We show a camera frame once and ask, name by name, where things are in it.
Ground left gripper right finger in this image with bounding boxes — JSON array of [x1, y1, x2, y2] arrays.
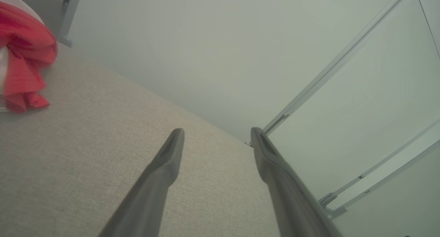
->
[[251, 127, 344, 237]]

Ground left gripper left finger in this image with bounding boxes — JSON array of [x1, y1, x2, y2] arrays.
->
[[98, 128, 185, 237]]

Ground plain red shirt white trim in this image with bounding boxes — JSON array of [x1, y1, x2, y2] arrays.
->
[[0, 1, 58, 113]]

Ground red jersey white sleeves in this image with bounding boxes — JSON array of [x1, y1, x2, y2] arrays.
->
[[0, 0, 44, 24]]

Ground grey partition base rails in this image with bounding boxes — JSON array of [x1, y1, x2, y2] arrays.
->
[[318, 118, 440, 219]]

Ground light grey metal post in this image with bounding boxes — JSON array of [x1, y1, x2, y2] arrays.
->
[[57, 0, 84, 47]]

